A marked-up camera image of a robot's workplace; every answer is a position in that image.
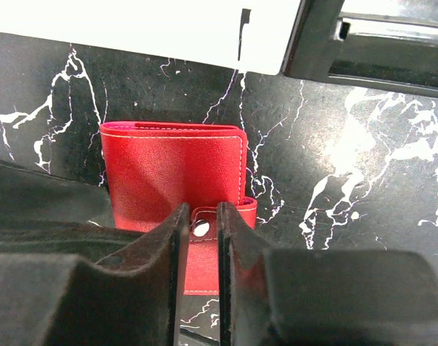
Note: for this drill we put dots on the grey plastic tray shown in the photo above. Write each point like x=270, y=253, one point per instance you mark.
x=244, y=35

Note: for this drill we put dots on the black open tray box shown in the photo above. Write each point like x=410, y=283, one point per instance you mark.
x=387, y=45

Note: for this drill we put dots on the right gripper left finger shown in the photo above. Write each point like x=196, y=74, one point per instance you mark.
x=64, y=283

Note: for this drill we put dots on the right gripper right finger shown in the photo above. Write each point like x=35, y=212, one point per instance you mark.
x=282, y=296

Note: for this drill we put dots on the red leather card holder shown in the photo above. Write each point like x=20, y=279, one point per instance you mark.
x=152, y=168

